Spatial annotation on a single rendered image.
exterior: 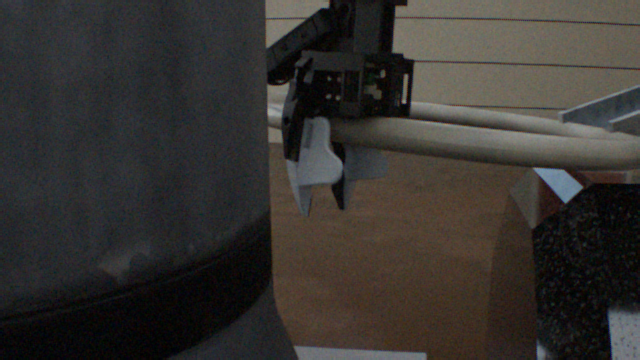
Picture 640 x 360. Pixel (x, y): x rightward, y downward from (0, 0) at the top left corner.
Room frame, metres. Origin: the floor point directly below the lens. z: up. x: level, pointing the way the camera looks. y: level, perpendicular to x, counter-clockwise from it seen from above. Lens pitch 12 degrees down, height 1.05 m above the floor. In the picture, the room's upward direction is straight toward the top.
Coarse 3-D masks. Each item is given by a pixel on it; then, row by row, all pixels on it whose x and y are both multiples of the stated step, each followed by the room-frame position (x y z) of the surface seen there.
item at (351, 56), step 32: (352, 0) 0.54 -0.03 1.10; (384, 0) 0.51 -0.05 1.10; (352, 32) 0.54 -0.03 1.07; (384, 32) 0.53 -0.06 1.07; (320, 64) 0.53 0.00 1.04; (352, 64) 0.50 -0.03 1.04; (384, 64) 0.53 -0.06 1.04; (320, 96) 0.54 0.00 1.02; (352, 96) 0.51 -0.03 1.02; (384, 96) 0.53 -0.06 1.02
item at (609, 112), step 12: (612, 96) 0.87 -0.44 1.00; (624, 96) 0.87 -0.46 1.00; (636, 96) 0.88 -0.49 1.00; (576, 108) 0.85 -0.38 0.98; (588, 108) 0.85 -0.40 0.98; (600, 108) 0.86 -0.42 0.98; (612, 108) 0.87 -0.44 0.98; (624, 108) 0.87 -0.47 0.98; (636, 108) 0.88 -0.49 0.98; (564, 120) 0.84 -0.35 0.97; (576, 120) 0.85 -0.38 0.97; (588, 120) 0.86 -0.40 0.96; (600, 120) 0.86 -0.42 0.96; (612, 120) 0.74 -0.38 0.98; (624, 120) 0.74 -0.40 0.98; (636, 120) 0.75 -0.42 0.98; (612, 132) 0.74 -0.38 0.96; (624, 132) 0.74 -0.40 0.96; (636, 132) 0.75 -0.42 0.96
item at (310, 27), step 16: (320, 16) 0.55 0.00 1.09; (288, 32) 0.58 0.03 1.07; (304, 32) 0.56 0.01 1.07; (320, 32) 0.55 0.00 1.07; (272, 48) 0.59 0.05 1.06; (288, 48) 0.57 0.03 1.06; (304, 48) 0.56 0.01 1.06; (272, 64) 0.59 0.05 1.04; (288, 64) 0.58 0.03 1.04; (272, 80) 0.60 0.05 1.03; (288, 80) 0.62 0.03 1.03
